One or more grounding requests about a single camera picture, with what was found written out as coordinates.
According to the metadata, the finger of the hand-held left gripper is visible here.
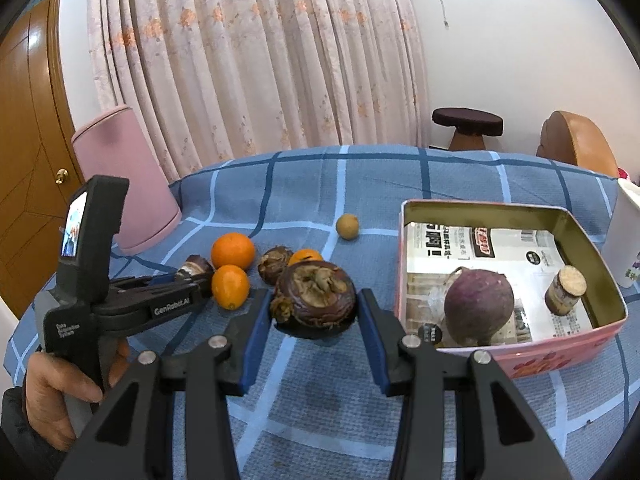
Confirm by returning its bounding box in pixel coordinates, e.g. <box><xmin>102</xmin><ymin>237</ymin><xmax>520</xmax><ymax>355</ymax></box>
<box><xmin>111</xmin><ymin>273</ymin><xmax>183</xmax><ymax>297</ymax></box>
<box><xmin>107</xmin><ymin>280</ymin><xmax>215</xmax><ymax>336</ymax></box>

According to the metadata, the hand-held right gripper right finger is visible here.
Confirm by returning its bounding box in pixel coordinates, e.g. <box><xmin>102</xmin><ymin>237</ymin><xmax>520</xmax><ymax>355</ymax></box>
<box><xmin>356</xmin><ymin>287</ymin><xmax>576</xmax><ymax>480</ymax></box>

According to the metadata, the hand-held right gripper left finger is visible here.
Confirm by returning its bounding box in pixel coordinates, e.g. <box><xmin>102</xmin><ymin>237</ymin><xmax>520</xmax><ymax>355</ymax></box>
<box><xmin>55</xmin><ymin>287</ymin><xmax>273</xmax><ymax>480</ymax></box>

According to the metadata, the large dark purple mangosteen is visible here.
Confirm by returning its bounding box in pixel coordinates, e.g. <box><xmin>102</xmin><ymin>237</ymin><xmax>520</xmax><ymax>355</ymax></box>
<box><xmin>270</xmin><ymin>260</ymin><xmax>359</xmax><ymax>341</ymax></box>

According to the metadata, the round orange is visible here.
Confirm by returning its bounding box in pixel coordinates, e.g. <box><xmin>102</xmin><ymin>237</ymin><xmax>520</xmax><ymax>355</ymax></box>
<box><xmin>211</xmin><ymin>232</ymin><xmax>257</xmax><ymax>272</ymax></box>
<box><xmin>287</xmin><ymin>249</ymin><xmax>326</xmax><ymax>267</ymax></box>

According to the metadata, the medium brown mangosteen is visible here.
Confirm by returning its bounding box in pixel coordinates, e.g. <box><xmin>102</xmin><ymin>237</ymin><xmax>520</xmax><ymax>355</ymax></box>
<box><xmin>257</xmin><ymin>246</ymin><xmax>296</xmax><ymax>286</ymax></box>

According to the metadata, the pink tin box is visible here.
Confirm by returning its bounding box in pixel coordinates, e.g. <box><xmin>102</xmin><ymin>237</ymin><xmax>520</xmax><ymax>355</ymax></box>
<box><xmin>394</xmin><ymin>199</ymin><xmax>629</xmax><ymax>381</ymax></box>

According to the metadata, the person's left forearm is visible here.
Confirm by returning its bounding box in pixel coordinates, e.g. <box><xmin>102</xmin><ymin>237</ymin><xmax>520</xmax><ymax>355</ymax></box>
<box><xmin>0</xmin><ymin>387</ymin><xmax>68</xmax><ymax>480</ymax></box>

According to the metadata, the person's left hand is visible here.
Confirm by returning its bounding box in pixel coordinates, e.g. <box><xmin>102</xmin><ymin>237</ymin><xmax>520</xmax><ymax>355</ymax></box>
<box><xmin>22</xmin><ymin>337</ymin><xmax>132</xmax><ymax>453</ymax></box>

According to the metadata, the oval orange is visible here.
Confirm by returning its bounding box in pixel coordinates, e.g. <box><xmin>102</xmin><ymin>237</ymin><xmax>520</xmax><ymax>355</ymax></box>
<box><xmin>211</xmin><ymin>265</ymin><xmax>251</xmax><ymax>311</ymax></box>

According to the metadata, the pink cylindrical container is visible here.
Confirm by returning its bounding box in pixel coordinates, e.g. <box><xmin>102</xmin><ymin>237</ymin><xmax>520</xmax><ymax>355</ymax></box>
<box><xmin>71</xmin><ymin>105</ymin><xmax>183</xmax><ymax>256</ymax></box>

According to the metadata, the blue plaid blanket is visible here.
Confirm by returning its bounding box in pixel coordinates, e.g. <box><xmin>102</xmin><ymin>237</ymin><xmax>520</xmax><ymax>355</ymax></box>
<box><xmin>0</xmin><ymin>144</ymin><xmax>640</xmax><ymax>480</ymax></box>

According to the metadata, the brown wooden door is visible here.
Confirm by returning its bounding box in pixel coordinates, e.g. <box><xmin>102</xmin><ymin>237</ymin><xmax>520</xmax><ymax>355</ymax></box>
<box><xmin>0</xmin><ymin>0</ymin><xmax>86</xmax><ymax>321</ymax></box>

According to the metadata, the round purple turnip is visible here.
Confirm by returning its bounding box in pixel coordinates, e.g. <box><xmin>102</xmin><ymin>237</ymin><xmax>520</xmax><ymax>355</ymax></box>
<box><xmin>443</xmin><ymin>267</ymin><xmax>516</xmax><ymax>348</ymax></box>

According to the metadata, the small yellow-brown longan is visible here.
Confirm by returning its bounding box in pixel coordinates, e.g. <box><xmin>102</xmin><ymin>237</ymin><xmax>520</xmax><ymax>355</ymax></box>
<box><xmin>335</xmin><ymin>213</ymin><xmax>360</xmax><ymax>242</ymax></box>

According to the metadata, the newspaper lining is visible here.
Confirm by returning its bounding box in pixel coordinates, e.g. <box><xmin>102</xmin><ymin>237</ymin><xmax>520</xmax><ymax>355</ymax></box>
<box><xmin>404</xmin><ymin>221</ymin><xmax>593</xmax><ymax>348</ymax></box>

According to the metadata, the brown cut root piece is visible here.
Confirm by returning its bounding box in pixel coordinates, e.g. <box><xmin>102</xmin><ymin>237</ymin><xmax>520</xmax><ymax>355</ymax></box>
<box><xmin>544</xmin><ymin>266</ymin><xmax>587</xmax><ymax>317</ymax></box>

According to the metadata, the pink floral curtain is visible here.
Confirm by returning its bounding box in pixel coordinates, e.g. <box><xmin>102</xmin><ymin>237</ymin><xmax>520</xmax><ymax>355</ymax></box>
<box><xmin>87</xmin><ymin>0</ymin><xmax>431</xmax><ymax>183</ymax></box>

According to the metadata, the wooden stool with dark cushion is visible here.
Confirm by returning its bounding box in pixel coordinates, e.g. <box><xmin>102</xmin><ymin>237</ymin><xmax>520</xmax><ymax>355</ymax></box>
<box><xmin>431</xmin><ymin>107</ymin><xmax>504</xmax><ymax>152</ymax></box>

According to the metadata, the white cup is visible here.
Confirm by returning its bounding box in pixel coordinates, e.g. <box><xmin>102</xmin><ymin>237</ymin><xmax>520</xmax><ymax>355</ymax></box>
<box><xmin>602</xmin><ymin>177</ymin><xmax>640</xmax><ymax>288</ymax></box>

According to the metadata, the brown chair back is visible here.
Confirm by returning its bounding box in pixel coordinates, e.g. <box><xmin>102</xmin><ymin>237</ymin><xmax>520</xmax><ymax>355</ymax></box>
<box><xmin>536</xmin><ymin>110</ymin><xmax>621</xmax><ymax>178</ymax></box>

